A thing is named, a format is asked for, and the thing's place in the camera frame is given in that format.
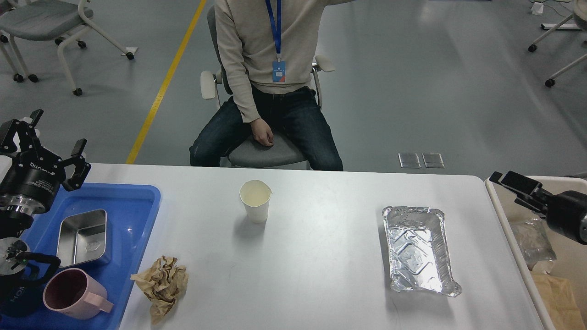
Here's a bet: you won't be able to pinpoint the grey chair far left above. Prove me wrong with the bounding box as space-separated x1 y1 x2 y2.
0 0 135 96

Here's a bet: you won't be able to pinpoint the beige plastic bin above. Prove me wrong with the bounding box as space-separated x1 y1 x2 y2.
486 171 586 330

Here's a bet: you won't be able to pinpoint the white rolling stand legs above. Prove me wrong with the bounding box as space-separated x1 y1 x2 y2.
527 0 587 88

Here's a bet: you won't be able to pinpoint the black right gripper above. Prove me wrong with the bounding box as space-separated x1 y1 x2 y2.
489 171 587 244

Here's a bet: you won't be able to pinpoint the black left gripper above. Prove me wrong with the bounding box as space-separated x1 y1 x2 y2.
0 109 91 214

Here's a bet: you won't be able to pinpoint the aluminium foil tray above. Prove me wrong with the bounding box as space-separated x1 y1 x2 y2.
382 206 463 298

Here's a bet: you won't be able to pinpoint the crumpled brown paper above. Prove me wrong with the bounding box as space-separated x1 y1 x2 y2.
130 256 189 325

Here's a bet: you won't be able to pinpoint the grey office chair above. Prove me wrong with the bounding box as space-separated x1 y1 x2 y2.
200 6 335 168

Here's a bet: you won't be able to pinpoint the stainless steel rectangular container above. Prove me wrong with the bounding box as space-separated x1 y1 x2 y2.
56 209 112 268

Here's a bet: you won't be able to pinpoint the seated person beige sweater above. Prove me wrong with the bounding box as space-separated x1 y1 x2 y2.
189 0 343 171

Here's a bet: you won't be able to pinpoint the white paper cup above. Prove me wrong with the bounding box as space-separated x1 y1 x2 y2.
239 180 273 223

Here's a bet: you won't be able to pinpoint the clear plastic bag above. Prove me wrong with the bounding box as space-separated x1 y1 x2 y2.
509 219 556 274

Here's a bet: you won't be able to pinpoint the metal floor socket plate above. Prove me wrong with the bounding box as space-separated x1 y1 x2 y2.
398 153 421 169

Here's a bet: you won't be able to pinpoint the pink mug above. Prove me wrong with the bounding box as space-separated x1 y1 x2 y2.
42 268 114 320

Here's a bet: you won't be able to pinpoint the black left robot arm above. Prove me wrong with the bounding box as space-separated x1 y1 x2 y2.
0 109 91 315

